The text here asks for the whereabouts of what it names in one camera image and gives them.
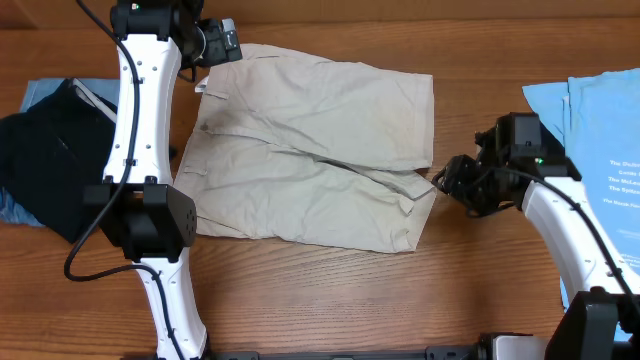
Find beige khaki shorts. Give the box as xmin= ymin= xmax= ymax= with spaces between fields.
xmin=175 ymin=44 xmax=436 ymax=253

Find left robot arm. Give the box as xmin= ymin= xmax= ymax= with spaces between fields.
xmin=84 ymin=0 xmax=242 ymax=359

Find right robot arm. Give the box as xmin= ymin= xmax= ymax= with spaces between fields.
xmin=432 ymin=113 xmax=639 ymax=359

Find light blue t-shirt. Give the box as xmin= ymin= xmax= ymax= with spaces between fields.
xmin=522 ymin=69 xmax=639 ymax=306

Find folded black garment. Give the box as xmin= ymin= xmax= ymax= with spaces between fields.
xmin=1 ymin=79 xmax=115 ymax=243

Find folded blue denim jeans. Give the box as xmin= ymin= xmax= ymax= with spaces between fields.
xmin=1 ymin=78 xmax=119 ymax=227

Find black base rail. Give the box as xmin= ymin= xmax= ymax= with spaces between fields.
xmin=204 ymin=332 xmax=551 ymax=360

